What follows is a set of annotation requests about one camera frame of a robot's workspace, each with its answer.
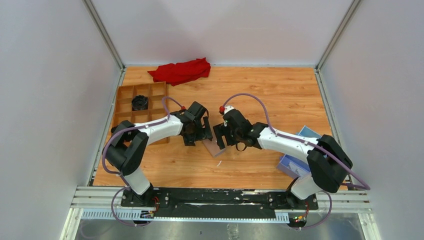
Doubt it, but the brown compartment tray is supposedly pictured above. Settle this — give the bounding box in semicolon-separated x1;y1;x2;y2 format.
109;82;168;129

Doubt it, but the blue plastic box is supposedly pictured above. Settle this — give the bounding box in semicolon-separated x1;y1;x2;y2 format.
276;125;322;179

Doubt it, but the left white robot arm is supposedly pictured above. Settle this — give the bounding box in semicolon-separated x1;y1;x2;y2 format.
101;101;213;207

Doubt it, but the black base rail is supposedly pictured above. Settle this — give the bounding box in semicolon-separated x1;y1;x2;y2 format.
120;187;319;220

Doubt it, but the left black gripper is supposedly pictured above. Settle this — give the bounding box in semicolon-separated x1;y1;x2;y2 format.
183;116;212;146

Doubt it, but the red cloth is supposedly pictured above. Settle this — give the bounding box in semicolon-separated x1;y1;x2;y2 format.
148;57;211;86

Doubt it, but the aluminium frame rail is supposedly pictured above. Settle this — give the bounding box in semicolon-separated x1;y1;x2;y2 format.
60;186;381;240

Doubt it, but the black round part upper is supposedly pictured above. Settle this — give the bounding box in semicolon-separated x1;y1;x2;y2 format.
131;95;149;111

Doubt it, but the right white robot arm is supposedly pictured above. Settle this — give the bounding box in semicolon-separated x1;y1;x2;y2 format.
213;105;353;209

